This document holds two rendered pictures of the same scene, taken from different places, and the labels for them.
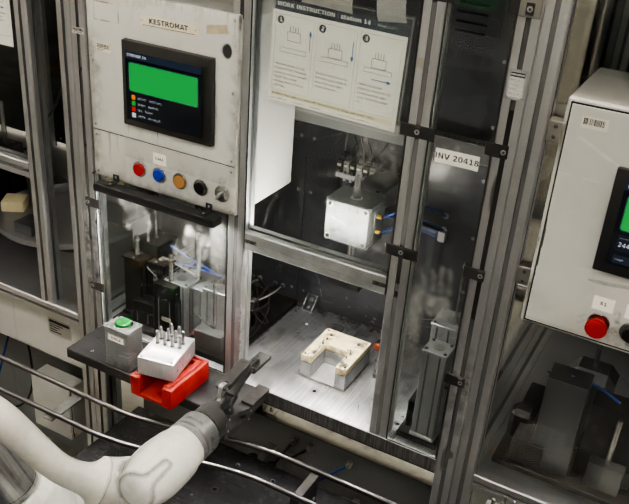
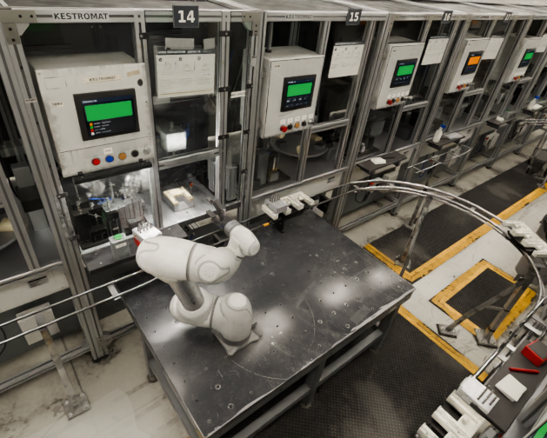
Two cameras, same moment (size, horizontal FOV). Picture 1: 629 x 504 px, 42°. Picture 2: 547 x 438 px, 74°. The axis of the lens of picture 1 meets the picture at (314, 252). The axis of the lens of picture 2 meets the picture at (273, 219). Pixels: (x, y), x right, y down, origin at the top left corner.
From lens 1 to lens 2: 1.59 m
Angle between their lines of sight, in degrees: 58
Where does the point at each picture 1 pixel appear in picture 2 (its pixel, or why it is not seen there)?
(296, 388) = (182, 215)
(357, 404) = (203, 206)
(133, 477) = (254, 244)
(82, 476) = not seen: hidden behind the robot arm
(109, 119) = (69, 143)
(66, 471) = not seen: hidden behind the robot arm
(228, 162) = (148, 135)
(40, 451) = not seen: hidden behind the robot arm
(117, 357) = (123, 253)
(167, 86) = (112, 110)
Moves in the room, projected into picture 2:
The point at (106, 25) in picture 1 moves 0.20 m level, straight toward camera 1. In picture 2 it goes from (57, 90) to (105, 99)
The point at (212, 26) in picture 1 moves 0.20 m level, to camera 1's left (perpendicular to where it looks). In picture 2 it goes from (130, 72) to (93, 82)
